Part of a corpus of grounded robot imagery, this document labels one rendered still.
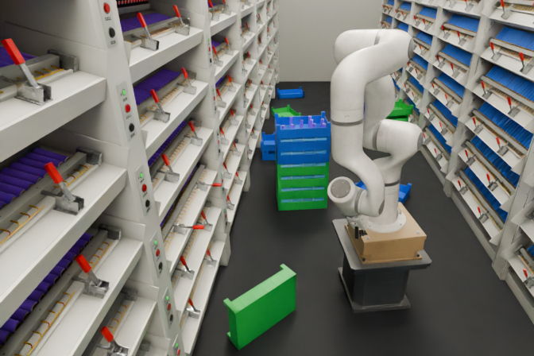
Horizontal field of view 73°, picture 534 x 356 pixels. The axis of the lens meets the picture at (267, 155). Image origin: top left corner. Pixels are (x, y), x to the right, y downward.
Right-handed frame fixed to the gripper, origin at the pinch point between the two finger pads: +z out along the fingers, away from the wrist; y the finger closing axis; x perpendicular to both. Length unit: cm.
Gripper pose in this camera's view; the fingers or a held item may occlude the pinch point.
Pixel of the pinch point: (364, 220)
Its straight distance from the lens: 138.0
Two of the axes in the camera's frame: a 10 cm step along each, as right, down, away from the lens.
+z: 4.4, 4.4, 7.8
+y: 2.2, -9.0, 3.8
